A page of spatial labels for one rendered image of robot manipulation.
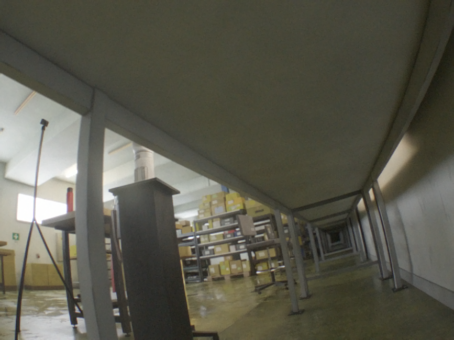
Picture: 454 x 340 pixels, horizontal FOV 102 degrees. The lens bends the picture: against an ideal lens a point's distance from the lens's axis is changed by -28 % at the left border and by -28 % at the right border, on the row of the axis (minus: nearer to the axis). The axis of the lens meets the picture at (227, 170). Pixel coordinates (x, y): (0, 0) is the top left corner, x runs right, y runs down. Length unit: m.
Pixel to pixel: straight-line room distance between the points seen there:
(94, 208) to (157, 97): 0.30
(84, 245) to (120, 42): 0.36
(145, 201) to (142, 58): 0.66
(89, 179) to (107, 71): 0.22
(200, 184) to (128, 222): 10.11
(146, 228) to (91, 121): 0.59
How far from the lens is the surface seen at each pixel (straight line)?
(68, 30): 0.49
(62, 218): 2.19
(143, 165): 1.16
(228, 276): 6.77
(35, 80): 0.50
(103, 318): 0.47
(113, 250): 2.01
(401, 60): 0.77
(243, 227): 3.47
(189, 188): 11.40
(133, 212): 1.07
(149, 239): 1.01
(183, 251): 1.55
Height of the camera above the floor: 0.50
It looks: 20 degrees up
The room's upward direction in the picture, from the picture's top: 10 degrees counter-clockwise
